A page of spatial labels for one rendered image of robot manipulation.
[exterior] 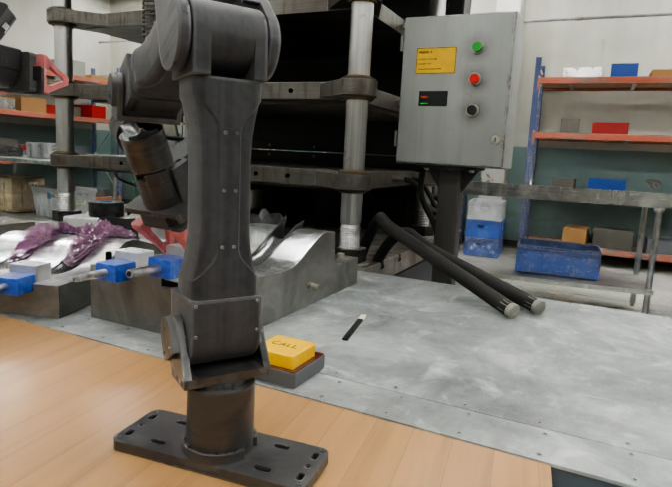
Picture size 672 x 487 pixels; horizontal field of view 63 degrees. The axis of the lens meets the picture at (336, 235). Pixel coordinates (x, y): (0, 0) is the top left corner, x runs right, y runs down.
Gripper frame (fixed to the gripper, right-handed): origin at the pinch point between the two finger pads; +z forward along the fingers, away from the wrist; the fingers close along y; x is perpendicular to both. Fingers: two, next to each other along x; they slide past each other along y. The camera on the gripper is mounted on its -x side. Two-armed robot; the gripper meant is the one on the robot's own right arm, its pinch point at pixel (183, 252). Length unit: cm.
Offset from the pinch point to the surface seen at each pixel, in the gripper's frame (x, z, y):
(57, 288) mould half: 8.5, 5.1, 20.9
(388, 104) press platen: -110, 20, 10
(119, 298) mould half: 5.6, 7.2, 11.1
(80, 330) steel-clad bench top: 12.4, 8.6, 13.3
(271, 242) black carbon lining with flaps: -22.2, 13.4, 0.6
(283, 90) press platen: -86, 7, 33
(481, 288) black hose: -36, 27, -37
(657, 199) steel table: -323, 166, -93
